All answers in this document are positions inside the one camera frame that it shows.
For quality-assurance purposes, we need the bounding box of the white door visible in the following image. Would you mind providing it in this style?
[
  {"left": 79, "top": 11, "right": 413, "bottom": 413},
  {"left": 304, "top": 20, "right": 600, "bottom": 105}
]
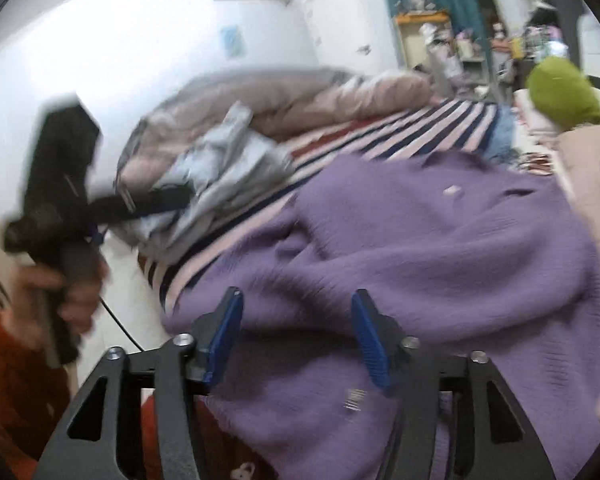
[{"left": 302, "top": 0, "right": 381, "bottom": 77}]

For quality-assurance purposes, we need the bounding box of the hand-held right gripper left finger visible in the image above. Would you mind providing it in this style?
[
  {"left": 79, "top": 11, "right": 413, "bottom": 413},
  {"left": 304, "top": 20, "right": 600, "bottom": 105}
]
[{"left": 36, "top": 287, "right": 244, "bottom": 480}]

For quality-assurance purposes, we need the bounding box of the striped bed sheet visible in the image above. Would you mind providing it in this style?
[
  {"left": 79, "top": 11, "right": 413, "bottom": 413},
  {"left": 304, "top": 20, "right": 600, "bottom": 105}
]
[{"left": 139, "top": 98, "right": 516, "bottom": 314}]

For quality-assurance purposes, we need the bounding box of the person's left hand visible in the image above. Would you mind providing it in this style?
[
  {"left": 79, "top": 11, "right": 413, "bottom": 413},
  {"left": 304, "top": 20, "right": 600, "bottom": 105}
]
[{"left": 9, "top": 256, "right": 112, "bottom": 348}]

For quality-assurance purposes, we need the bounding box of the pink beige duvet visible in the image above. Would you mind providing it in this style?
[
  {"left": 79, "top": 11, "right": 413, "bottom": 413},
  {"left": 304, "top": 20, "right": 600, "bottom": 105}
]
[{"left": 115, "top": 66, "right": 432, "bottom": 191}]

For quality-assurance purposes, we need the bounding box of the grey crumpled garment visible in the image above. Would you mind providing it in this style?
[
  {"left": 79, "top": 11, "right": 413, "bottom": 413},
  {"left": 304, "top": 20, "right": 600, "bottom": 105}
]
[{"left": 111, "top": 101, "right": 296, "bottom": 264}]

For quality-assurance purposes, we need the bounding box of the black cable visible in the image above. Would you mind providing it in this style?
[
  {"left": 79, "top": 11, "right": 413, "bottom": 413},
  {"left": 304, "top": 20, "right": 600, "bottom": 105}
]
[{"left": 99, "top": 298, "right": 146, "bottom": 354}]

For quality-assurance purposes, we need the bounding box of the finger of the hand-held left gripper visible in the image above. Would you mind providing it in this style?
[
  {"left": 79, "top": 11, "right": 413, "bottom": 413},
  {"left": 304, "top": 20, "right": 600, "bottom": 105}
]
[{"left": 86, "top": 184, "right": 195, "bottom": 225}]

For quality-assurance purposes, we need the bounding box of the green pillow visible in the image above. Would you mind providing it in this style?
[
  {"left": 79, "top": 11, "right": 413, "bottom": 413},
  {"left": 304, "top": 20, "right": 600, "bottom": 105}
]
[{"left": 526, "top": 57, "right": 600, "bottom": 134}]

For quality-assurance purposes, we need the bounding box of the person's left forearm orange sleeve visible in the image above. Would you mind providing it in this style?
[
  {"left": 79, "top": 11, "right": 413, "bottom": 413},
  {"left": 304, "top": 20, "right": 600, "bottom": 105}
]
[{"left": 0, "top": 310, "right": 81, "bottom": 480}]

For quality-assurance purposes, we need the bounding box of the purple knit sweater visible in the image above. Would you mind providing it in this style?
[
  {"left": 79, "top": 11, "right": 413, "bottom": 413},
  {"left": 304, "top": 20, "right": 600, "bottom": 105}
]
[{"left": 160, "top": 150, "right": 600, "bottom": 480}]

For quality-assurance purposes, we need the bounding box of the cluttered yellow shelf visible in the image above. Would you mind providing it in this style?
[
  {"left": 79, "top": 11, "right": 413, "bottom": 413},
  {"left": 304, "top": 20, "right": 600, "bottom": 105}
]
[{"left": 393, "top": 0, "right": 486, "bottom": 96}]

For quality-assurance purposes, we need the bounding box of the beige cushion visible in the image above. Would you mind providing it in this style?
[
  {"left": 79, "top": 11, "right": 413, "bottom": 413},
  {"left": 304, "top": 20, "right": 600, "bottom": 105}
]
[{"left": 556, "top": 125, "right": 600, "bottom": 291}]

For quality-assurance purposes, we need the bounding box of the blue wall poster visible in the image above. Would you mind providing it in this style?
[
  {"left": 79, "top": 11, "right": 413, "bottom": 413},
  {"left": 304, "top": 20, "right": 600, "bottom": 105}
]
[{"left": 221, "top": 25, "right": 246, "bottom": 60}]

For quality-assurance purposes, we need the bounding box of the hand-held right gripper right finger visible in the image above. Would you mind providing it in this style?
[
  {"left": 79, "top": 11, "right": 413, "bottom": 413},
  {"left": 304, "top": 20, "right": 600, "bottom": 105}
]
[{"left": 350, "top": 289, "right": 557, "bottom": 480}]

